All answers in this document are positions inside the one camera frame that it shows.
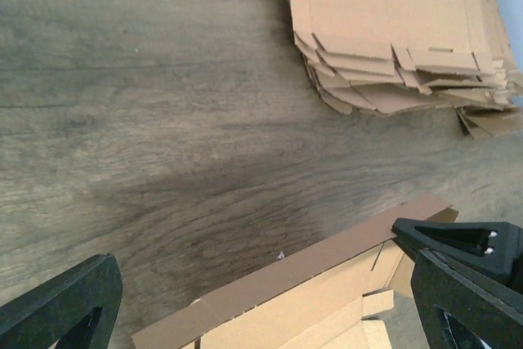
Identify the stack of flat cardboard blanks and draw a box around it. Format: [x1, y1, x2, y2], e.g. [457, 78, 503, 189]
[288, 0, 522, 139]

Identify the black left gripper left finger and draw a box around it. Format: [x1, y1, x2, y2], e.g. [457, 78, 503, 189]
[1, 254, 123, 348]

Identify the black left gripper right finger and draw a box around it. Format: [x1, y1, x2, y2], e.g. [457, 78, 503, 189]
[411, 249, 522, 348]

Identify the cardboard box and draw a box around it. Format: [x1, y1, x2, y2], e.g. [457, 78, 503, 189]
[133, 195, 458, 348]

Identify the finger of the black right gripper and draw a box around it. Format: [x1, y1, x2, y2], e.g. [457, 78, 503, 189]
[392, 218, 522, 288]

